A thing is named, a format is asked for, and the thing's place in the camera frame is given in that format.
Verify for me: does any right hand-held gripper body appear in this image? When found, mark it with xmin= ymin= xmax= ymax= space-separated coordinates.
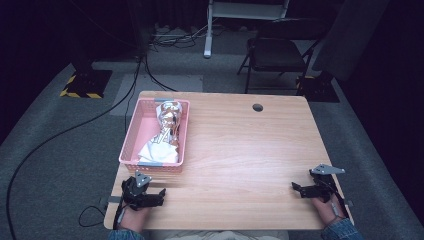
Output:
xmin=305 ymin=163 xmax=346 ymax=203

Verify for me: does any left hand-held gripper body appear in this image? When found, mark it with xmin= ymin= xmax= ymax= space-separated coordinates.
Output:
xmin=120 ymin=170 xmax=158 ymax=212

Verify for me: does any pink plastic basket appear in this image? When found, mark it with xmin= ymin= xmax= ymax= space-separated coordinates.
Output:
xmin=118 ymin=97 xmax=191 ymax=174

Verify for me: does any silver foil bag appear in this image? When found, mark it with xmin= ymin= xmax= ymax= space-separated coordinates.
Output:
xmin=137 ymin=100 xmax=184 ymax=165

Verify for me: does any person's right hand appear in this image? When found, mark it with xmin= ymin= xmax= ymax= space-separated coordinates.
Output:
xmin=311 ymin=194 xmax=346 ymax=228

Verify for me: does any person's left hand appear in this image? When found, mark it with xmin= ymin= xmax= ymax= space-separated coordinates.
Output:
xmin=119 ymin=202 xmax=152 ymax=233

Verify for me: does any black yellow striped stand base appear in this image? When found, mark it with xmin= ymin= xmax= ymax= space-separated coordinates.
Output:
xmin=59 ymin=69 xmax=114 ymax=100
xmin=295 ymin=74 xmax=341 ymax=103

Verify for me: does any black folding chair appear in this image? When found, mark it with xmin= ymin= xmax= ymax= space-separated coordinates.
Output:
xmin=236 ymin=17 xmax=332 ymax=95

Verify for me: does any dark grey panel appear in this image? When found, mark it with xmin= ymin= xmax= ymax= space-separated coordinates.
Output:
xmin=312 ymin=0 xmax=392 ymax=83

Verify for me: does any white metal stand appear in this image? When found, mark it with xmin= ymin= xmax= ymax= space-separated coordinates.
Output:
xmin=203 ymin=0 xmax=291 ymax=60

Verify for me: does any right hand-held gripper cable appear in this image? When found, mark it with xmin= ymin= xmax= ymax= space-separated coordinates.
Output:
xmin=327 ymin=185 xmax=352 ymax=220

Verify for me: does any hand-held gripper cable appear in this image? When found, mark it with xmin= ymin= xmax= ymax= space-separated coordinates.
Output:
xmin=78 ymin=198 xmax=127 ymax=231
xmin=327 ymin=185 xmax=352 ymax=220

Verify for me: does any left hand-held gripper cable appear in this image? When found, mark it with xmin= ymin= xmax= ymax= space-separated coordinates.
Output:
xmin=78 ymin=198 xmax=127 ymax=231

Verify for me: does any long black floor cable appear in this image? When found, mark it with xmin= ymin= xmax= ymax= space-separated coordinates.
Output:
xmin=5 ymin=56 xmax=142 ymax=240

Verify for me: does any bundle of floor cables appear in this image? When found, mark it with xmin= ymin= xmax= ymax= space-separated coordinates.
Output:
xmin=149 ymin=23 xmax=214 ymax=50

